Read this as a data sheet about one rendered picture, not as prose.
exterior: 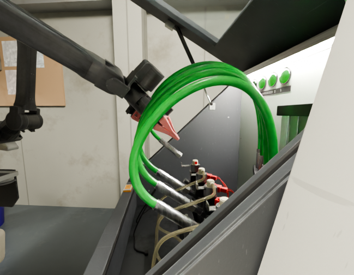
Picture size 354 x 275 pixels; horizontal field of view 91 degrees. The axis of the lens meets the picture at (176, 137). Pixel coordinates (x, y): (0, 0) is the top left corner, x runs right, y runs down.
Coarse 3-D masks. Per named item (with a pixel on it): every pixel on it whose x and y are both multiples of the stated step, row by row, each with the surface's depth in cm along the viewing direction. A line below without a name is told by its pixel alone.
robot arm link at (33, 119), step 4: (28, 112) 76; (32, 112) 79; (28, 116) 74; (32, 116) 76; (36, 116) 78; (32, 120) 75; (36, 120) 77; (28, 124) 74; (32, 124) 76; (36, 124) 78; (28, 128) 76; (32, 128) 78; (36, 128) 80; (24, 132) 75
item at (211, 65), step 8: (208, 64) 40; (216, 64) 40; (224, 64) 41; (184, 72) 40; (192, 72) 40; (240, 72) 41; (176, 80) 40; (144, 112) 40; (144, 160) 42; (152, 168) 42; (160, 176) 43; (168, 176) 43; (176, 184) 43; (184, 184) 44; (184, 192) 44
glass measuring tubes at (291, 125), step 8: (296, 104) 44; (304, 104) 42; (312, 104) 40; (280, 112) 50; (288, 112) 47; (296, 112) 44; (304, 112) 42; (288, 120) 50; (296, 120) 46; (304, 120) 43; (288, 128) 50; (296, 128) 46; (280, 136) 51; (288, 136) 51; (280, 144) 51
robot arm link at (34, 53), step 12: (24, 48) 71; (24, 60) 71; (36, 60) 75; (24, 72) 72; (24, 84) 72; (24, 96) 72; (12, 108) 71; (24, 108) 72; (36, 108) 78; (12, 120) 71; (24, 120) 72
